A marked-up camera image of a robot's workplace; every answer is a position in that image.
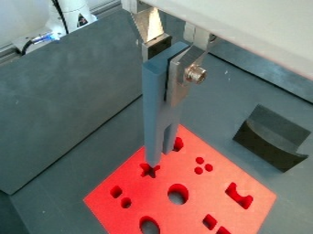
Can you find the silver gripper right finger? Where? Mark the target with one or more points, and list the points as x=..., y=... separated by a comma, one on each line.
x=185, y=68

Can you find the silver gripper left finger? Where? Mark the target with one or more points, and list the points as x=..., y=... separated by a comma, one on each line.
x=155, y=40

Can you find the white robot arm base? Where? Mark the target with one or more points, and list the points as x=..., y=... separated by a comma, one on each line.
x=70, y=15

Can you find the black curved holder block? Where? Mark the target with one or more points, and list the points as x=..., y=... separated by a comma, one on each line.
x=273, y=138

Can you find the red shape-sorting block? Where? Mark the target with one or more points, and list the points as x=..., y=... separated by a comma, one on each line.
x=195, y=193

